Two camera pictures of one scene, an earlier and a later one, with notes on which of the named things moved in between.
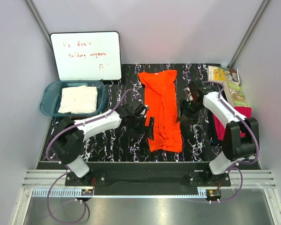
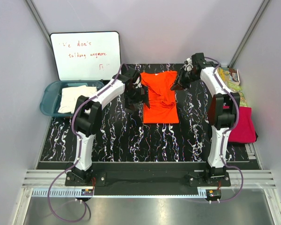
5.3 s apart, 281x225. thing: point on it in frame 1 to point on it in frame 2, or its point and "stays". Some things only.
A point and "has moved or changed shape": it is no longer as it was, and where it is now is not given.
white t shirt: [78, 100] stays
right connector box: [212, 195] stays
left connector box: [88, 192] stays
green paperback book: [235, 93] stays
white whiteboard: [87, 55] stays
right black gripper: [184, 113] to [180, 80]
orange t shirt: [161, 102] has moved or changed shape
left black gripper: [140, 132] to [129, 103]
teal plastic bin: [50, 97] stays
